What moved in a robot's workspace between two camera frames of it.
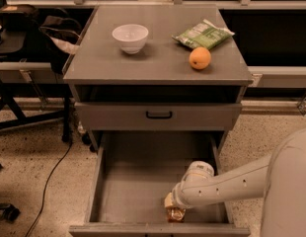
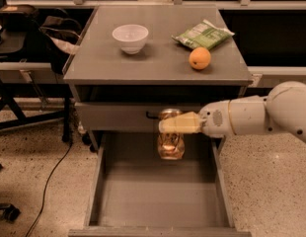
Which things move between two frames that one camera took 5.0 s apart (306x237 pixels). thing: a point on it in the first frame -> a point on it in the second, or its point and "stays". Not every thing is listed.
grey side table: [23, 72] stays
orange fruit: [199, 58] stays
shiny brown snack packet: [176, 214] -> [171, 145]
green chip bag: [203, 35] stays
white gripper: [177, 197] -> [214, 119]
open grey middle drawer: [134, 170] stays
